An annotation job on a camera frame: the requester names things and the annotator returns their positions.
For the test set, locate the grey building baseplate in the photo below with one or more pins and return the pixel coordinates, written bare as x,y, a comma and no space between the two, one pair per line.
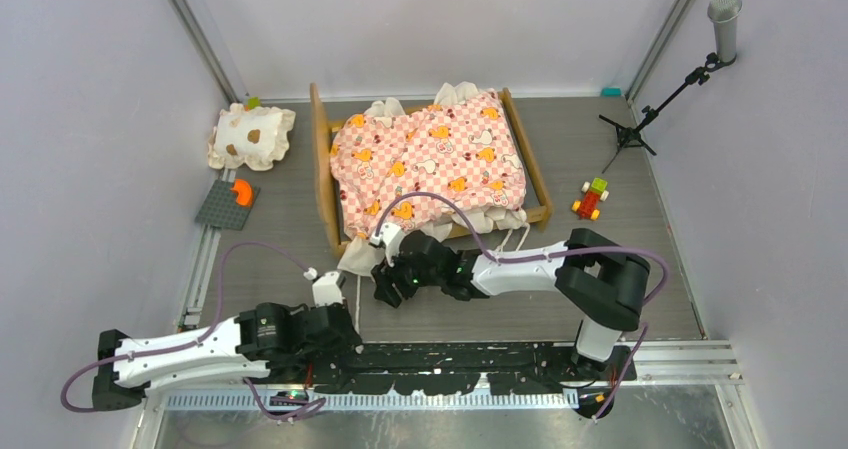
219,209

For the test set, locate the orange curved toy block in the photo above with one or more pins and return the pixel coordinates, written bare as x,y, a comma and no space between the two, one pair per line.
243,192

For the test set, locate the grey microphone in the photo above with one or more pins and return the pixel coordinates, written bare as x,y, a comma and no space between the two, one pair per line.
723,14

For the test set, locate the white ruffled pillow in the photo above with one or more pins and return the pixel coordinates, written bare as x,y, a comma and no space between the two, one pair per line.
257,137

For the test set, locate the black microphone stand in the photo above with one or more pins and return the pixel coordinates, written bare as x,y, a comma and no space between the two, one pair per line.
631,137

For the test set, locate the wooden pet bed frame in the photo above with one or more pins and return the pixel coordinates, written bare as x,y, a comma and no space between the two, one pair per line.
327,193

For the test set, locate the green small block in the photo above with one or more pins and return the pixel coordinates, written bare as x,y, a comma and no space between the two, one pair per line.
252,103

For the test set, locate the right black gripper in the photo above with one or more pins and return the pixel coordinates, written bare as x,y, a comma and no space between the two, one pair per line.
385,277

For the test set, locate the pink checkered duck mattress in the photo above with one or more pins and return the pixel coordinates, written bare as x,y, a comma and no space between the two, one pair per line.
451,163

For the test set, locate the red toy block car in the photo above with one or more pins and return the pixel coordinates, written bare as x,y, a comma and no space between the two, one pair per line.
594,192

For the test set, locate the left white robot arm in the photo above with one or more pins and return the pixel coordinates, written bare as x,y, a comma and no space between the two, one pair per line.
272,340

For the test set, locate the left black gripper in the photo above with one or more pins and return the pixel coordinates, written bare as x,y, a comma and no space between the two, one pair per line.
342,345

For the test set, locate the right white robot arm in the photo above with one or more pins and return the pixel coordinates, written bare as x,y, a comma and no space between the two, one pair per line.
607,284

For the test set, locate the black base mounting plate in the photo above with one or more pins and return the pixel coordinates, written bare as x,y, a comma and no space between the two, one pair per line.
506,368

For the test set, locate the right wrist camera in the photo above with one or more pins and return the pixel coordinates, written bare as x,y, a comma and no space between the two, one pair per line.
388,236

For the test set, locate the teal small block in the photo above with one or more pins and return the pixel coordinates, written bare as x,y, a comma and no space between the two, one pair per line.
614,92

